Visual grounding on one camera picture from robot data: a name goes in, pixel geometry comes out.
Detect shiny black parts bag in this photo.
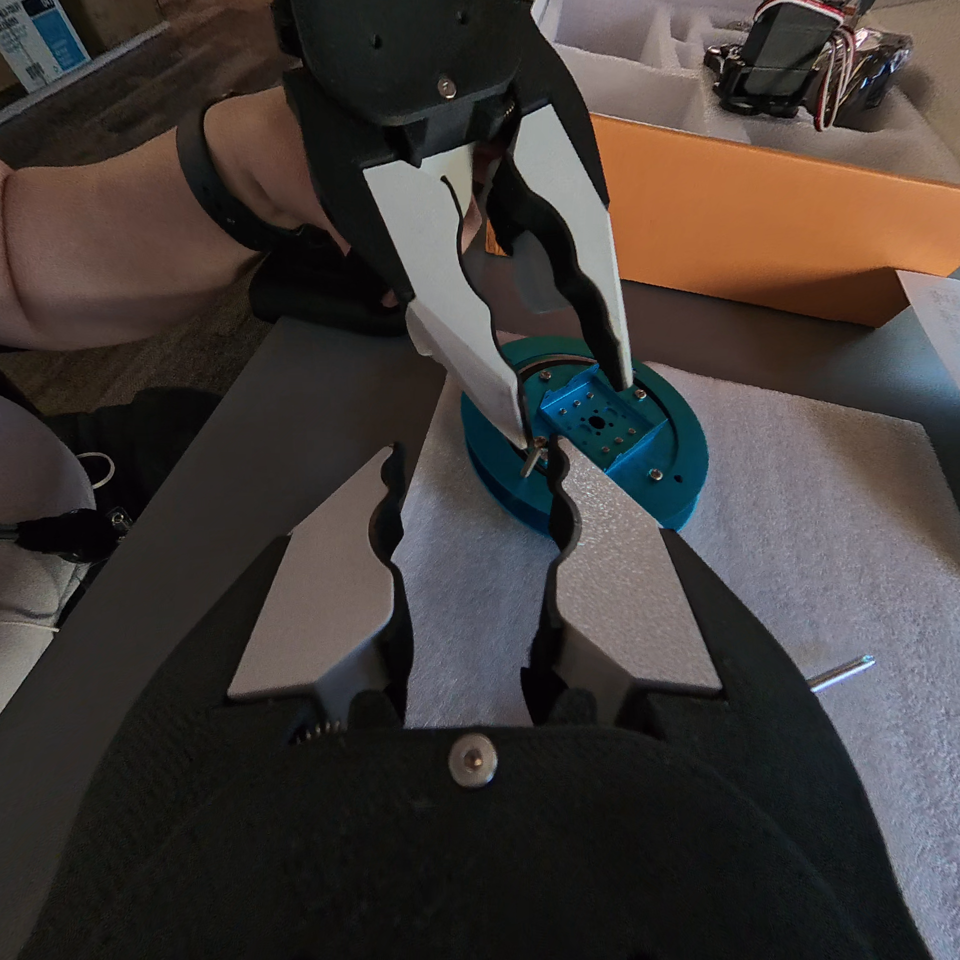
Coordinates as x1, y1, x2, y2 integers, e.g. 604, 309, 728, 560
828, 26, 916, 132

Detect black servo motor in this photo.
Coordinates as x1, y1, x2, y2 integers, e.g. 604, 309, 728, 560
705, 0, 841, 117

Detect open instruction booklet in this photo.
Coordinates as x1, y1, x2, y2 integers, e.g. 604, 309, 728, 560
896, 268, 960, 391

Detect white blue printed box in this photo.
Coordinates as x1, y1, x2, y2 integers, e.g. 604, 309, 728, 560
0, 0, 93, 95

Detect large brown cardboard box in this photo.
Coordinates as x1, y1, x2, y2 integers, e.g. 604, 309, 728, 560
52, 0, 170, 57

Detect red white servo cable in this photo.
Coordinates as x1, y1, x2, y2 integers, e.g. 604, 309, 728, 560
813, 0, 875, 132

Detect white foam box insert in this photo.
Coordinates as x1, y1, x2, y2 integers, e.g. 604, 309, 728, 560
532, 0, 960, 185

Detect person's white hoodie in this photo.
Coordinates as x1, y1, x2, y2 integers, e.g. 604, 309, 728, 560
0, 393, 99, 714

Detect blue round metal base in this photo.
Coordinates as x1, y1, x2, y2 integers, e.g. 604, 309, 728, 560
460, 335, 710, 534

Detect person's dark trousers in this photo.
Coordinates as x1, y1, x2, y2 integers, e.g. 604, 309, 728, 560
45, 386, 226, 526

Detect black strap with buckle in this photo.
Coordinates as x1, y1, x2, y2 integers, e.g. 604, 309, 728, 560
0, 506, 140, 564

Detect orange kit box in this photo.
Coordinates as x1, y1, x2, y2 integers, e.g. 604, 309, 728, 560
528, 0, 960, 329

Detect white foam sheet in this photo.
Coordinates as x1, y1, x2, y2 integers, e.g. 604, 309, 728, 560
390, 367, 960, 960

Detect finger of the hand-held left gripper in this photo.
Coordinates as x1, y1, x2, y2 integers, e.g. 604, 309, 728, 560
362, 144, 530, 451
487, 99, 637, 393

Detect grey desk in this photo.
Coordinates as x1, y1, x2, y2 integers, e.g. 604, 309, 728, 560
0, 279, 960, 960

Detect yellow-handled screwdriver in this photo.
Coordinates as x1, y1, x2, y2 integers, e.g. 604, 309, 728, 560
808, 654, 875, 691

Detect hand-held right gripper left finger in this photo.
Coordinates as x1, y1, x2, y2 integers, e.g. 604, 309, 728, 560
225, 442, 415, 723

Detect black wristband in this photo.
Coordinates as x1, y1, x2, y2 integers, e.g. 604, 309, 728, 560
176, 96, 331, 256

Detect person's left hand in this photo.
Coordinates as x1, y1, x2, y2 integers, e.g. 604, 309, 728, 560
204, 84, 354, 252

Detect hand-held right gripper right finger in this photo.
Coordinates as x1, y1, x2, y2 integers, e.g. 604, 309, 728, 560
521, 435, 725, 715

